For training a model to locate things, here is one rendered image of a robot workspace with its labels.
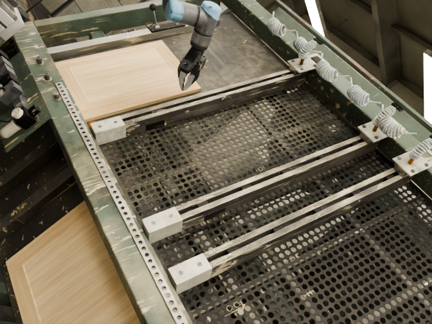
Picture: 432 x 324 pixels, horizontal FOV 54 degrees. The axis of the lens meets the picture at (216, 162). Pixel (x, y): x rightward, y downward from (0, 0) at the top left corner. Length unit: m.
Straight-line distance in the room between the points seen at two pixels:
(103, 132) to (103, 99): 0.27
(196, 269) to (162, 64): 1.15
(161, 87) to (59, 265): 0.89
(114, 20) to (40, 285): 1.44
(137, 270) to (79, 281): 0.45
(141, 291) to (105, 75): 1.12
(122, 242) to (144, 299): 0.21
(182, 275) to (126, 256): 0.20
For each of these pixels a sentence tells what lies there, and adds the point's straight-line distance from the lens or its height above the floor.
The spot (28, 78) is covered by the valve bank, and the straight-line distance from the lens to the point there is 2.11.
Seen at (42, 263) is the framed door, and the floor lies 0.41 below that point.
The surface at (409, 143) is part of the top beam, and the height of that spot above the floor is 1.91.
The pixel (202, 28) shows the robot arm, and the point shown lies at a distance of 1.65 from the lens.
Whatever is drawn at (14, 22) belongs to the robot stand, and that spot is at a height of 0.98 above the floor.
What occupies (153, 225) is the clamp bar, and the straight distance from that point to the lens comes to 1.45.
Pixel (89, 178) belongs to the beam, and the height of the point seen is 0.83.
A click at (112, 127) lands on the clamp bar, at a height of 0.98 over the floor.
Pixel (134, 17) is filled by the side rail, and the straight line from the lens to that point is 2.59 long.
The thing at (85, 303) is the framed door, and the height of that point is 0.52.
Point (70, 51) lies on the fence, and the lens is 2.27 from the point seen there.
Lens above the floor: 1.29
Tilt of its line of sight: 2 degrees down
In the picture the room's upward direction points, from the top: 52 degrees clockwise
